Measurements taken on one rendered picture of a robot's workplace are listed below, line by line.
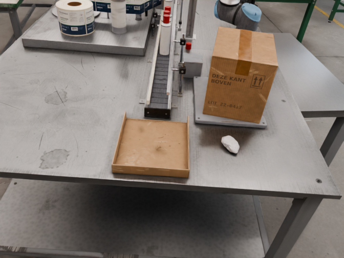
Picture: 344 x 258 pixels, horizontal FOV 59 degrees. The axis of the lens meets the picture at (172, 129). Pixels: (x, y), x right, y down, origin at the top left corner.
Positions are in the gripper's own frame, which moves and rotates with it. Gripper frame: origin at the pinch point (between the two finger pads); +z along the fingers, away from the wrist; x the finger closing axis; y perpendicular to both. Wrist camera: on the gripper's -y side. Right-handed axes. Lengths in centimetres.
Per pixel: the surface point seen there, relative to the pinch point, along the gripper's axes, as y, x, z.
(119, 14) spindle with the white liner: 12, -85, -12
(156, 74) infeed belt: 61, -74, 0
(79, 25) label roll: 13, -107, -6
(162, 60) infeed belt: 47, -67, 0
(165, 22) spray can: 41, -66, -18
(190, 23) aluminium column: 9.1, -41.2, -3.9
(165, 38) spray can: 42, -65, -10
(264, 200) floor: 83, -1, 88
